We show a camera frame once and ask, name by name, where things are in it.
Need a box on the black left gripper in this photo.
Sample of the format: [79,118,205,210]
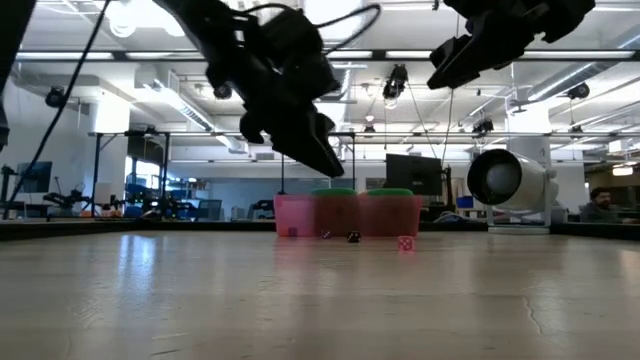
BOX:
[214,39,346,177]

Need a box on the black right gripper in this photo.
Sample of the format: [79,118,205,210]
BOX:
[428,0,596,90]

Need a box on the green foam die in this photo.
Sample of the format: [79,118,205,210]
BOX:
[366,187,415,198]
[309,187,359,198]

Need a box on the translucent pink plastic tray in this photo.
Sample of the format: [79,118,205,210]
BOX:
[273,193,424,238]

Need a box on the black mesh chair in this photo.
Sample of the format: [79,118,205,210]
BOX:
[196,198,224,222]

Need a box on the black computer monitor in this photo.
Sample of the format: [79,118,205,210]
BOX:
[385,153,444,197]

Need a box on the person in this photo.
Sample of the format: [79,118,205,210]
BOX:
[579,187,640,225]

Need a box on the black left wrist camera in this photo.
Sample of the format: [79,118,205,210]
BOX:
[294,53,342,101]

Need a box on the white camera on table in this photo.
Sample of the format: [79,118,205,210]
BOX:
[466,148,560,236]

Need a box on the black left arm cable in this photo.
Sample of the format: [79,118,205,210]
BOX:
[3,0,112,204]

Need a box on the blue wall screen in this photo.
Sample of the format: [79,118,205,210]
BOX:
[13,160,54,195]

